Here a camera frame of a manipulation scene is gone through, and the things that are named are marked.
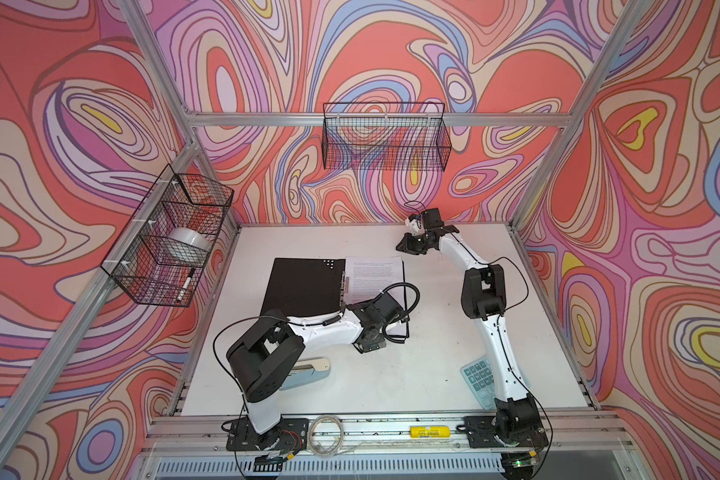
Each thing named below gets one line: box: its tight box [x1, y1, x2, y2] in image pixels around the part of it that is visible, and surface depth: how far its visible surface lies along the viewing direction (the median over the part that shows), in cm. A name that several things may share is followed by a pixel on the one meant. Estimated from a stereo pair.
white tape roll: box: [168, 227, 209, 250], surface depth 75 cm
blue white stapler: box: [279, 357, 331, 391], surface depth 82 cm
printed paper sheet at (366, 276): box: [344, 256, 404, 308], surface depth 107 cm
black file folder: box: [260, 258, 345, 317], surface depth 104 cm
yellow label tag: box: [409, 426, 451, 438], surface depth 74 cm
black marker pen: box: [177, 267, 196, 302], surface depth 73 cm
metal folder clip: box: [340, 271, 345, 307], surface depth 103 cm
